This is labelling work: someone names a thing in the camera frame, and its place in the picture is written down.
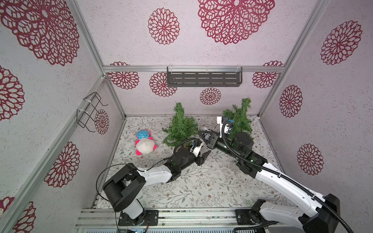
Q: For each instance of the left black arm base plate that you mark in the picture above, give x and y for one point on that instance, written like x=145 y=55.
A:
x=147 y=218

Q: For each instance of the small black alarm clock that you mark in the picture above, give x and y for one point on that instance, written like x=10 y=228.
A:
x=206 y=136

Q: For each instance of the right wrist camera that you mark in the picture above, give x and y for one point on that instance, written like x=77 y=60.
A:
x=221 y=120

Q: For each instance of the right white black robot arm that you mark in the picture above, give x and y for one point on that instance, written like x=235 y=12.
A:
x=313 y=213

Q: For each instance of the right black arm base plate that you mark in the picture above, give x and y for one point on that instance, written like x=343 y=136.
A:
x=248 y=216

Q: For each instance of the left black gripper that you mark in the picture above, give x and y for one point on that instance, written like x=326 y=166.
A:
x=201 y=159

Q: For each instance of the aluminium mounting rail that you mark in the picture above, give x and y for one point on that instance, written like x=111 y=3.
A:
x=164 y=217

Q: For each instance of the grey wall shelf rack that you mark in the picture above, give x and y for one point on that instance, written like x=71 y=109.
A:
x=203 y=79

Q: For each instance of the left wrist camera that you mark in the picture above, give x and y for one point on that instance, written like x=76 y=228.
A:
x=195 y=150

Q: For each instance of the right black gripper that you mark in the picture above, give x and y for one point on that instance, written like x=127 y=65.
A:
x=211 y=140

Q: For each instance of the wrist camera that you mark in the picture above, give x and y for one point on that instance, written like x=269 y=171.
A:
x=221 y=120
x=195 y=150

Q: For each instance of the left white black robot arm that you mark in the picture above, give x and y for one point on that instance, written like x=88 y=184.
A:
x=122 y=188

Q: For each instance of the small green christmas tree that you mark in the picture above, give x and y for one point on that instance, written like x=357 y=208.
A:
x=241 y=123
x=181 y=127

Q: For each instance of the pink white plush toy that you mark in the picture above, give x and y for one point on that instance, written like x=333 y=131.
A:
x=145 y=143

